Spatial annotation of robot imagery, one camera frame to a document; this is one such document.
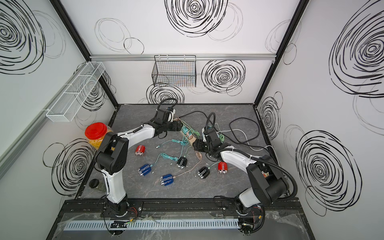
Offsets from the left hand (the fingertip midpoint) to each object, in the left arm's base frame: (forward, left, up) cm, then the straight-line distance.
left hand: (179, 124), depth 97 cm
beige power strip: (-8, -8, -4) cm, 12 cm away
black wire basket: (+51, +7, +8) cm, 52 cm away
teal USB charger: (-3, -4, -2) cm, 5 cm away
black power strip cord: (+6, -36, -7) cm, 37 cm away
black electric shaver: (-24, -3, -6) cm, 25 cm away
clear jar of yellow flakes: (-15, +44, +9) cm, 47 cm away
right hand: (-15, -12, -1) cm, 19 cm away
